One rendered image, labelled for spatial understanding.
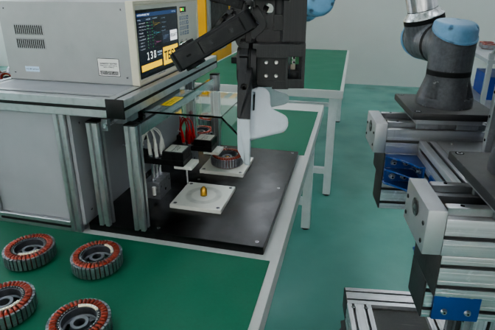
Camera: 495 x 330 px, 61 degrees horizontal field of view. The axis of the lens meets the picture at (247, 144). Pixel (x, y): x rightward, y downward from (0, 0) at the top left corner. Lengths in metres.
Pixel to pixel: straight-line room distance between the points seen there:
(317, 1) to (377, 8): 5.28
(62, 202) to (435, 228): 0.89
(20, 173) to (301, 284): 1.40
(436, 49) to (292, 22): 0.80
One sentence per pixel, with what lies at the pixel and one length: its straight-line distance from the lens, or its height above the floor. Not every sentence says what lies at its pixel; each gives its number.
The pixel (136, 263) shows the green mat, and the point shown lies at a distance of 1.04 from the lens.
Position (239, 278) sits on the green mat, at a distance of 0.97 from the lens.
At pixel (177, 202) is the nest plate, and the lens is 1.21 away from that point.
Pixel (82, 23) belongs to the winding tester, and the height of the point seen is 1.26.
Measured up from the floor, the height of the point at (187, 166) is 0.88.
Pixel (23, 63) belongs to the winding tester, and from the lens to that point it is 1.29.
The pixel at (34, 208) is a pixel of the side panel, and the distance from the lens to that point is 1.27.
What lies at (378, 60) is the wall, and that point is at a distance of 6.44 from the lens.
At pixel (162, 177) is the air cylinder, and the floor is 0.82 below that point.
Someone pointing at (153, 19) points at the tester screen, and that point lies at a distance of 1.17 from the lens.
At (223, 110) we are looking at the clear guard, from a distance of 1.04.
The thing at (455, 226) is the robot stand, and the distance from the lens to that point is 0.82.
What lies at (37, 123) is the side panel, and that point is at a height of 1.04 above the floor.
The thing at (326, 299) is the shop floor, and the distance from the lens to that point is 2.09.
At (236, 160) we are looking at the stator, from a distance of 1.39.
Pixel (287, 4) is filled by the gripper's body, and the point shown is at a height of 1.33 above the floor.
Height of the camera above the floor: 1.35
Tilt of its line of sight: 21 degrees down
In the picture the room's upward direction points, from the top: straight up
